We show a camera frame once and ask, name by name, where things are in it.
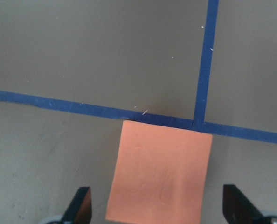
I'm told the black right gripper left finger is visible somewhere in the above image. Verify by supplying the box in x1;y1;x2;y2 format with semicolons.
61;187;92;224

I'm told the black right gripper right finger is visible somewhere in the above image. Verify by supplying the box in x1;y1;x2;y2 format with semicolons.
223;184;270;224

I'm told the orange foam cube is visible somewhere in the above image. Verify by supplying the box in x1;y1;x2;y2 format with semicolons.
105;121;213;224

